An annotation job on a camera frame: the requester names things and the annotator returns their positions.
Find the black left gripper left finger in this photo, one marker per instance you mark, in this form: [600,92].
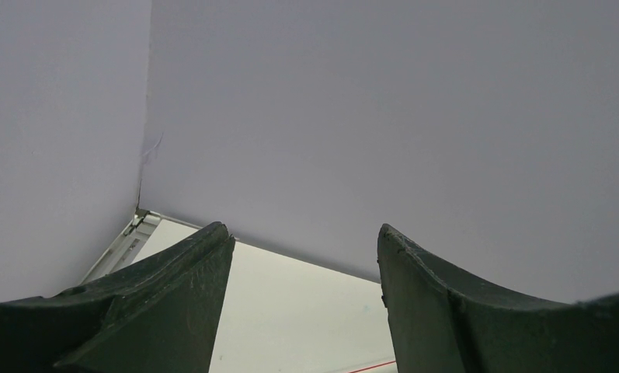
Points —
[160,314]

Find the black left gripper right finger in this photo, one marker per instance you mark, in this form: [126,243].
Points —
[445,319]

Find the white PVC pipe frame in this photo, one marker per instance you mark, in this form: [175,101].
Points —
[384,366]

